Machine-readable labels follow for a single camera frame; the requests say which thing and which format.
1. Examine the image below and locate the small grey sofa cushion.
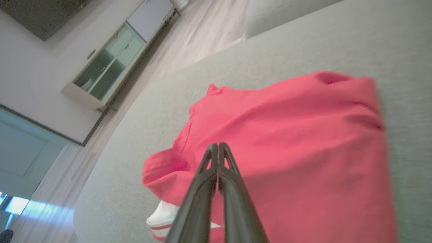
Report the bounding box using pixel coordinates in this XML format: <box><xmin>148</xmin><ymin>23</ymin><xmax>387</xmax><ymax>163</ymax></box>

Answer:
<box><xmin>245</xmin><ymin>0</ymin><xmax>343</xmax><ymax>39</ymax></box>

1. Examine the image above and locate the pale glass-door tv cabinet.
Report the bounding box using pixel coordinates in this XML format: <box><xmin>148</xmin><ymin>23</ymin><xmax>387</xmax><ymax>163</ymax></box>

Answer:
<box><xmin>61</xmin><ymin>0</ymin><xmax>181</xmax><ymax>112</ymax></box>

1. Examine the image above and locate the red white sports jersey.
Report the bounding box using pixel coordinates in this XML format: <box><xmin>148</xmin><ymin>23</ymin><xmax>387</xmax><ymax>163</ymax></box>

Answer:
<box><xmin>142</xmin><ymin>70</ymin><xmax>399</xmax><ymax>243</ymax></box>

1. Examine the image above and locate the pale blue door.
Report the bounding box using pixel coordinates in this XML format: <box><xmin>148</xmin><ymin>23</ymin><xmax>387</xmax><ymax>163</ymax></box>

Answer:
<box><xmin>0</xmin><ymin>106</ymin><xmax>83</xmax><ymax>199</ymax></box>

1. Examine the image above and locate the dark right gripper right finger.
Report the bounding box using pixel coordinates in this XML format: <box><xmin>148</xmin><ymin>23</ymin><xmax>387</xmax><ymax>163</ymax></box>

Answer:
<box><xmin>218</xmin><ymin>142</ymin><xmax>269</xmax><ymax>243</ymax></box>

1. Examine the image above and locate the dark flat television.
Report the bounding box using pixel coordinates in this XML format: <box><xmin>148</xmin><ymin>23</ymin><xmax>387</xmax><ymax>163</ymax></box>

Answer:
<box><xmin>0</xmin><ymin>0</ymin><xmax>91</xmax><ymax>42</ymax></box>

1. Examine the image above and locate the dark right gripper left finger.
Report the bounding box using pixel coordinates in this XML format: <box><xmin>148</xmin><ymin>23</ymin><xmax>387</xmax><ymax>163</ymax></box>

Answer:
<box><xmin>165</xmin><ymin>143</ymin><xmax>219</xmax><ymax>243</ymax></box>

